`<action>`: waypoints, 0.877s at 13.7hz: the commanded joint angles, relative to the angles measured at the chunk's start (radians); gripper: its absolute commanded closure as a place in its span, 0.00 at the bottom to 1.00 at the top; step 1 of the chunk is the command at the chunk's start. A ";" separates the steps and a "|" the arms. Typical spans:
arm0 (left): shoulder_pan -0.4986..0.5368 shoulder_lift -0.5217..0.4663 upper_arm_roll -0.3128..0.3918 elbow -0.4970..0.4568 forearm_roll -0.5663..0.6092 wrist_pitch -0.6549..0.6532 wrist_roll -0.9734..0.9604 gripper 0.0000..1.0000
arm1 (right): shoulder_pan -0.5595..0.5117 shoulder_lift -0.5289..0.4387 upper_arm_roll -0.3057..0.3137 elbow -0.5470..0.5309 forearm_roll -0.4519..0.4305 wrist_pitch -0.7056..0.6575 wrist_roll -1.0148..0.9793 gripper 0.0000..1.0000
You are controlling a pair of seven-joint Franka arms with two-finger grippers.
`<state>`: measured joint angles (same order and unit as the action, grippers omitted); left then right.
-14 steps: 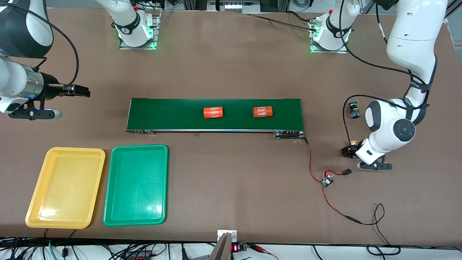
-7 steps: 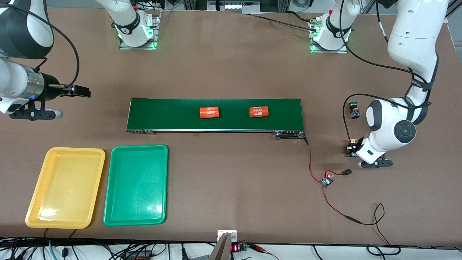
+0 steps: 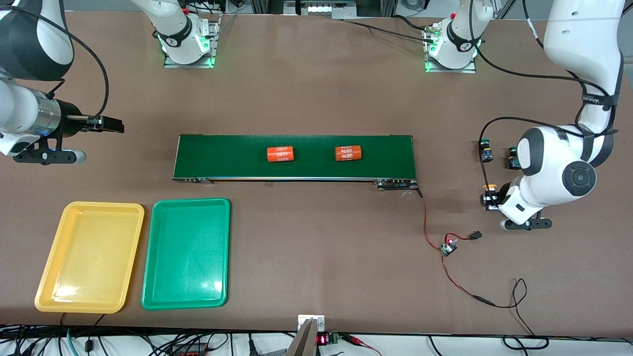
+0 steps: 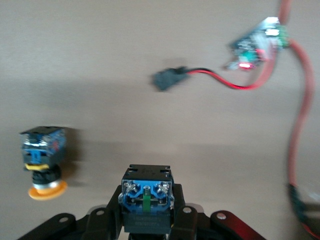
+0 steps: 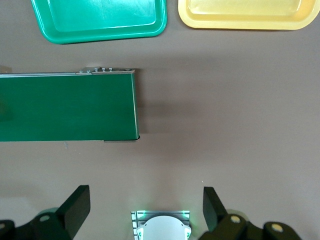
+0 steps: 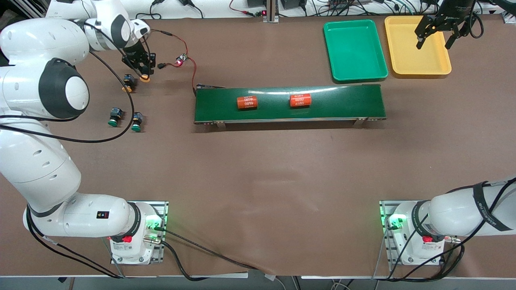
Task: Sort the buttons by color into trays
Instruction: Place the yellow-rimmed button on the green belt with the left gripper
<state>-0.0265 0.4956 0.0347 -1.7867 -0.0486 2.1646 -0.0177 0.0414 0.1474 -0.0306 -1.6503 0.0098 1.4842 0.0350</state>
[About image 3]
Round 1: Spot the orange cylinder printed 4680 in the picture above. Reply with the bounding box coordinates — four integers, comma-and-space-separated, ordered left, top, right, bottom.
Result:
267, 146, 296, 163
335, 145, 363, 162

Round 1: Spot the green conveyor belt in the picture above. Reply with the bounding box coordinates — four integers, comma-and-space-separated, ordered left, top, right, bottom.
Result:
172, 133, 422, 191

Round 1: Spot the yellow plastic tray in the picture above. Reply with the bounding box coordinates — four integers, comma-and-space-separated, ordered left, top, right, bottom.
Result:
34, 201, 145, 314

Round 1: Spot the green plastic tray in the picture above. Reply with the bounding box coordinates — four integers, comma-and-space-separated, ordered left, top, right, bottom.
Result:
141, 197, 231, 311

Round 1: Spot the red probe lead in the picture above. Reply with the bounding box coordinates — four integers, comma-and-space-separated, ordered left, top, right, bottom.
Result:
341, 334, 382, 356

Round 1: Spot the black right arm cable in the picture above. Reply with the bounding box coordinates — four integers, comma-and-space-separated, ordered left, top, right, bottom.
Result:
10, 5, 109, 119

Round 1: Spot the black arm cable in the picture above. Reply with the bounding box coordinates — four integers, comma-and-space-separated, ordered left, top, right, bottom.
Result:
10, 5, 109, 119
470, 0, 619, 198

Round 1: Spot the red black conveyor wire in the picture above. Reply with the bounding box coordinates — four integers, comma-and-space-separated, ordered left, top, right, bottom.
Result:
418, 190, 444, 249

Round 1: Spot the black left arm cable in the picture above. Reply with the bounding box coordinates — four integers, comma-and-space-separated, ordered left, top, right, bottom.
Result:
470, 0, 619, 198

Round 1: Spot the long red black supply wire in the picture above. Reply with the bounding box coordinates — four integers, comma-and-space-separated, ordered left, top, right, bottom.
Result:
442, 255, 537, 337

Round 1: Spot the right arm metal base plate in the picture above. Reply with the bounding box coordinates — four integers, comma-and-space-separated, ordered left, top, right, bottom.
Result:
163, 15, 221, 69

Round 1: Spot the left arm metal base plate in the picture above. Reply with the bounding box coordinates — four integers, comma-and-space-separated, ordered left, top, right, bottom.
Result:
424, 25, 478, 74

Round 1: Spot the black base cable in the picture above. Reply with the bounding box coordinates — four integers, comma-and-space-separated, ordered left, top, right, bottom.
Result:
341, 14, 436, 43

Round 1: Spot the silver camera bracket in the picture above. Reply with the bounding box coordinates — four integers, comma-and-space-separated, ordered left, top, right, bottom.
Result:
286, 314, 326, 356

